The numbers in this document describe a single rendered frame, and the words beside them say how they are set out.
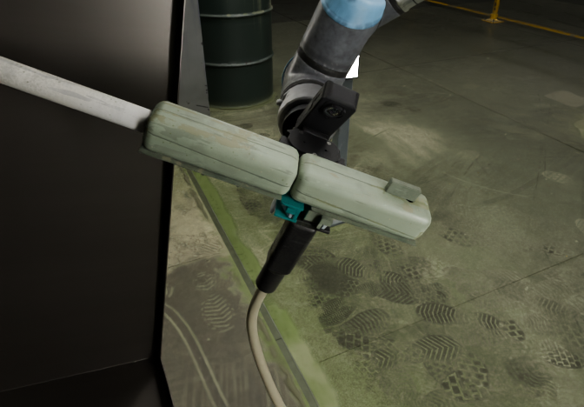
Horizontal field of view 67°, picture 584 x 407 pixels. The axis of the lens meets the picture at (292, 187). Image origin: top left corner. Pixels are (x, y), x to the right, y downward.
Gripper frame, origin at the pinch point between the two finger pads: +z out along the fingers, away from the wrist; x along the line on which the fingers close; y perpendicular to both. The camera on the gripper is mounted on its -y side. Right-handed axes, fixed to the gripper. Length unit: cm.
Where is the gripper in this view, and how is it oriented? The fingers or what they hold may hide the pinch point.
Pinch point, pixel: (310, 209)
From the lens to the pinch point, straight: 48.4
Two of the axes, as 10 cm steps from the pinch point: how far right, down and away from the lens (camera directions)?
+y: -3.9, 6.9, 6.1
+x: -9.2, -3.3, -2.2
